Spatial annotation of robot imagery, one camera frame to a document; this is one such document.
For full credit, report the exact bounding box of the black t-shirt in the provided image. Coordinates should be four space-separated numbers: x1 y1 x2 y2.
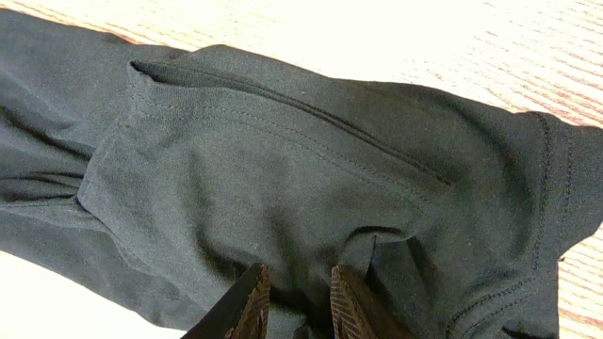
1 9 602 338

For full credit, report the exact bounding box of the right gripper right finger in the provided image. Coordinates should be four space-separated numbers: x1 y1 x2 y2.
330 266 415 339

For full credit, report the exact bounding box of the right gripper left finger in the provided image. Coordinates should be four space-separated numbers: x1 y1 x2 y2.
182 264 270 339

